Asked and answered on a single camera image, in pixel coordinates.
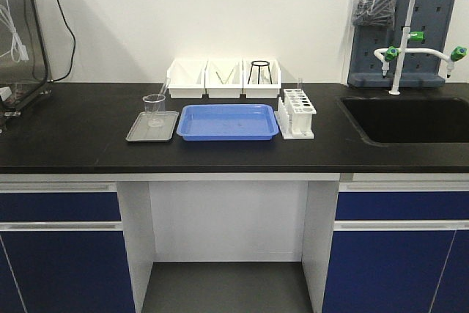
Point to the middle white storage bin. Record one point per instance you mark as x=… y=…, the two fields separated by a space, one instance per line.
x=224 y=78

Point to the right blue cabinet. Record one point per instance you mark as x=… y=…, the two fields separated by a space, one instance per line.
x=398 y=250

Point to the clear glass test tube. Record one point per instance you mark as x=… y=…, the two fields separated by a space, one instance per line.
x=163 y=87

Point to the blue-grey pegboard drying rack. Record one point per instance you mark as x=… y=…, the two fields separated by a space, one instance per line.
x=431 y=19

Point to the right white storage bin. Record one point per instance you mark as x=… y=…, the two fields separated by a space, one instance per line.
x=262 y=90

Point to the black metal frame stand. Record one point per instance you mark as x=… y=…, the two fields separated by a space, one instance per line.
x=24 y=63

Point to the left blue cabinet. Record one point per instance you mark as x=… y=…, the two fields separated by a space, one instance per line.
x=63 y=250

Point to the clear glass beaker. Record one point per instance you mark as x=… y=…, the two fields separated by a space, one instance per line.
x=154 y=105

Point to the black lab sink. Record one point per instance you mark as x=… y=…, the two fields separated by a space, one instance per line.
x=409 y=120

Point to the left white storage bin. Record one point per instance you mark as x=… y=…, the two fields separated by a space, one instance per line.
x=187 y=78

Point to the blue cabinet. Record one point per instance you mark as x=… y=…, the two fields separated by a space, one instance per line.
x=63 y=250
x=398 y=250

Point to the white test tube rack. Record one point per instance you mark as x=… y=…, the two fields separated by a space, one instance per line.
x=294 y=115

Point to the grey metal tray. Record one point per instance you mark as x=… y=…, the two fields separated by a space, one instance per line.
x=156 y=128

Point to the blue plastic tray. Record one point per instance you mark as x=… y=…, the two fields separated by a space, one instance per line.
x=227 y=122

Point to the black wire tripod stand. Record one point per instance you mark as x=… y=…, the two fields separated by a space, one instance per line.
x=259 y=72

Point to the white gooseneck lab faucet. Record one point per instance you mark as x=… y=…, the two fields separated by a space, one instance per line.
x=385 y=55

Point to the white storage bin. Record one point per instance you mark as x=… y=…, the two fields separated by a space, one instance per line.
x=187 y=78
x=224 y=78
x=262 y=90

